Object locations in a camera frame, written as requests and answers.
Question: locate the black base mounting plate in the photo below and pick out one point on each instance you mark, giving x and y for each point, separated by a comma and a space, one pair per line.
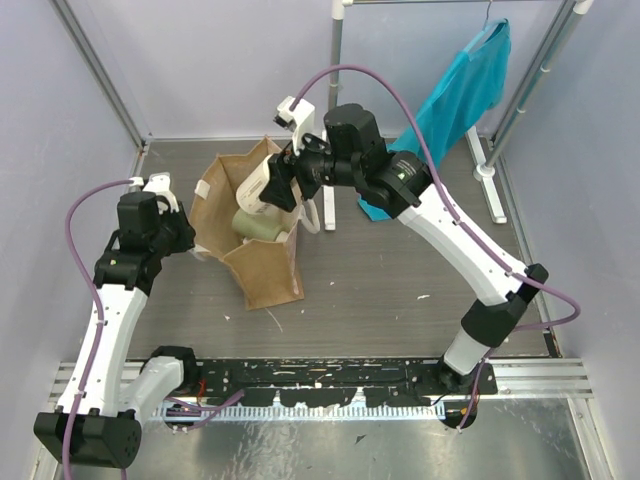
315, 383

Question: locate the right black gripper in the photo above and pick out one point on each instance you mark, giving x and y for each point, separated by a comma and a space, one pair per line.
283, 166

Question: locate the metal clothes rack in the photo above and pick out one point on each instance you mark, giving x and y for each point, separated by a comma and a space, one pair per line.
564, 22

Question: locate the aluminium frame post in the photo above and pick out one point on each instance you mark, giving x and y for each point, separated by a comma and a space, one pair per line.
97, 68

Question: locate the brown canvas bag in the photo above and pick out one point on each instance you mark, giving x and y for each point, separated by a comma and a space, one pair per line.
265, 271

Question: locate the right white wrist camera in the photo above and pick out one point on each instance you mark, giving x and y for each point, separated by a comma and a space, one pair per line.
299, 119

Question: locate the beige round bottle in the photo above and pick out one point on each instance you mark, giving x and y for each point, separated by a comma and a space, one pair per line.
248, 193

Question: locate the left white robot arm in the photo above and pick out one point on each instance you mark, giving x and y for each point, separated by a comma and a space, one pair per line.
97, 421

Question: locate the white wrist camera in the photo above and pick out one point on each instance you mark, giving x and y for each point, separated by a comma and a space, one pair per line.
160, 185
299, 119

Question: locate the yellow-green round bottle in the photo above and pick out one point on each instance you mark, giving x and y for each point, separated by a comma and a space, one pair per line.
258, 227

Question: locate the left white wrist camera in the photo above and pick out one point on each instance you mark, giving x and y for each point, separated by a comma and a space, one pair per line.
160, 185

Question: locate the teal hanging shirt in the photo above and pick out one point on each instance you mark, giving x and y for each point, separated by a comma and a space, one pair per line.
473, 84

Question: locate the white square bottle black cap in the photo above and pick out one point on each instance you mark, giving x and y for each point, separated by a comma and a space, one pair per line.
270, 211

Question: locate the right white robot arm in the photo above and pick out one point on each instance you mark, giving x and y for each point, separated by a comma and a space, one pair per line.
504, 286

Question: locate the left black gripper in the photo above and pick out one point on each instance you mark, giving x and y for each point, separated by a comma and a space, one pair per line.
181, 230

